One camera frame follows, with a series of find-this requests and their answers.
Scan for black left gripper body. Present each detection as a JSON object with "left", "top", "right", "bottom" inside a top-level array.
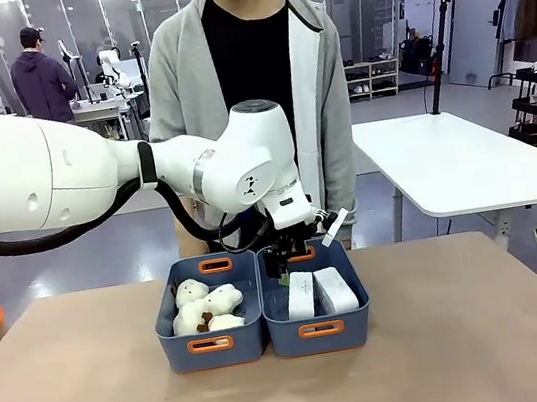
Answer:
[{"left": 265, "top": 219, "right": 326, "bottom": 258}]

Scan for white digital clock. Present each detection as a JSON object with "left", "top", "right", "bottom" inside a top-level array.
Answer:
[
  {"left": 311, "top": 262, "right": 362, "bottom": 317},
  {"left": 281, "top": 268, "right": 323, "bottom": 321}
]

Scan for person right forearm grey sleeve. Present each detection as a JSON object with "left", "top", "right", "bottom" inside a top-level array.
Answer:
[{"left": 142, "top": 87, "right": 190, "bottom": 147}]

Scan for person left forearm grey sleeve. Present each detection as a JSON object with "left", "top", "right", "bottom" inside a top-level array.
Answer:
[{"left": 316, "top": 112, "right": 369, "bottom": 229}]

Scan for person left hand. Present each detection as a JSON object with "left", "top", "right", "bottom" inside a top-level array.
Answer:
[{"left": 335, "top": 222, "right": 357, "bottom": 253}]

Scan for black utility cart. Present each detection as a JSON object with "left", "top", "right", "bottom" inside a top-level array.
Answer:
[{"left": 498, "top": 64, "right": 537, "bottom": 152}]

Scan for white folding table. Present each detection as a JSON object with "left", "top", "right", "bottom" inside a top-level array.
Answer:
[{"left": 348, "top": 95, "right": 537, "bottom": 249}]

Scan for person in grey hoodie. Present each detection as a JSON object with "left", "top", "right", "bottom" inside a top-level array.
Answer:
[{"left": 129, "top": 0, "right": 372, "bottom": 277}]

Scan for black clothes rack with coats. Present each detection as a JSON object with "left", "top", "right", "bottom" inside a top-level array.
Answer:
[{"left": 474, "top": 0, "right": 537, "bottom": 91}]

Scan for wooden shoe rack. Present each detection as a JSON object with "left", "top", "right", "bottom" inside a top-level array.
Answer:
[{"left": 341, "top": 55, "right": 406, "bottom": 104}]

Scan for black tripod stand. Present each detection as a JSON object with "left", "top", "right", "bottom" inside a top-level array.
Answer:
[{"left": 412, "top": 0, "right": 469, "bottom": 117}]

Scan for grey door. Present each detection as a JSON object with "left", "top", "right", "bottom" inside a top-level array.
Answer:
[{"left": 437, "top": 0, "right": 529, "bottom": 94}]

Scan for black bags pile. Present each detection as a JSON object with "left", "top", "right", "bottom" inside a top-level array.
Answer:
[{"left": 395, "top": 33, "right": 439, "bottom": 82}]

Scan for white workbench with equipment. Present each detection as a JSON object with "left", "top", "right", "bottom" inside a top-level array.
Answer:
[{"left": 67, "top": 75, "right": 155, "bottom": 150}]

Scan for man in purple hoodie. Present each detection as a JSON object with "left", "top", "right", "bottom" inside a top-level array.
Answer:
[{"left": 2, "top": 20, "right": 84, "bottom": 133}]

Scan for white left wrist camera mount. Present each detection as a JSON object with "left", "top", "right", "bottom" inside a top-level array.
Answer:
[{"left": 314, "top": 205, "right": 355, "bottom": 250}]

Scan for blue basket orange handles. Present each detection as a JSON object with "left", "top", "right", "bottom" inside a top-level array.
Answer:
[
  {"left": 252, "top": 230, "right": 378, "bottom": 362},
  {"left": 144, "top": 246, "right": 274, "bottom": 378}
]

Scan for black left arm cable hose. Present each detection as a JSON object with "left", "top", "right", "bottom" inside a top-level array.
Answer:
[{"left": 0, "top": 158, "right": 279, "bottom": 289}]

